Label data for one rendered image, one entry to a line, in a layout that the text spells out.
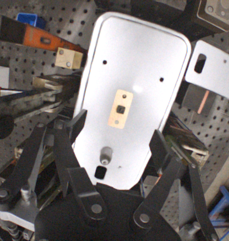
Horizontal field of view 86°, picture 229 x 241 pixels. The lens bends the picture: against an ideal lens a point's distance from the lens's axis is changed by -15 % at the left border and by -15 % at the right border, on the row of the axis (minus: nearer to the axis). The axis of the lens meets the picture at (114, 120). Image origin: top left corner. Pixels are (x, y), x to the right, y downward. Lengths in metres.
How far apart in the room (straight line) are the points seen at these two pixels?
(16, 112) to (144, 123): 0.27
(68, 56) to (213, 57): 0.31
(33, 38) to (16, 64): 0.58
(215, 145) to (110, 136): 0.64
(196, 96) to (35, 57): 0.66
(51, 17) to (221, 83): 0.68
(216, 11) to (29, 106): 0.37
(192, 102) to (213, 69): 0.09
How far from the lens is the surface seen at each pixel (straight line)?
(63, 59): 0.28
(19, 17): 0.73
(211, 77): 0.39
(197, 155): 0.38
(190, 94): 0.39
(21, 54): 0.79
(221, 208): 2.54
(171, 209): 1.13
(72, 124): 0.16
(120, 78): 0.32
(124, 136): 0.36
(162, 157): 0.18
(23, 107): 0.25
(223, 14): 0.35
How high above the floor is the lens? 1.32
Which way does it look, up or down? 69 degrees down
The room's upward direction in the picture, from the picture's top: 170 degrees counter-clockwise
